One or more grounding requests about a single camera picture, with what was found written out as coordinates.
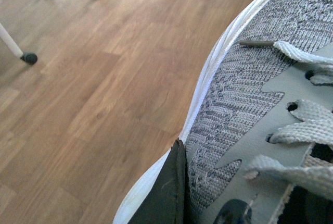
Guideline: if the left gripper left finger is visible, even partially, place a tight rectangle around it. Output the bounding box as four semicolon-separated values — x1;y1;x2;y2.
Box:
129;139;187;223

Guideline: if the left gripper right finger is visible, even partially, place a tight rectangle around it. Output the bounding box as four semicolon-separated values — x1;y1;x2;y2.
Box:
214;199;252;224

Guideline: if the grey sneaker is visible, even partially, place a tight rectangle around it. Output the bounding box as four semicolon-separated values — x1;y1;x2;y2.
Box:
113;0;332;223

